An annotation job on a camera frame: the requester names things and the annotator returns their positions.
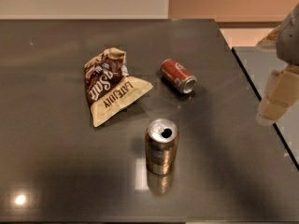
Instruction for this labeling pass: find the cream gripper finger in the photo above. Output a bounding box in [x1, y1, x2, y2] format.
[256, 64, 299, 126]

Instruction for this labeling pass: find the brown and cream chip bag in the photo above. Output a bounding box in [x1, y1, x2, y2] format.
[84, 48, 152, 127]

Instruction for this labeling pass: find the red coke can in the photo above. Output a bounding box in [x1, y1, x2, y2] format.
[160, 59, 197, 94]

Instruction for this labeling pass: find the brown upright soda can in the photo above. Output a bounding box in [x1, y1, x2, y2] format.
[145, 119, 179, 175]

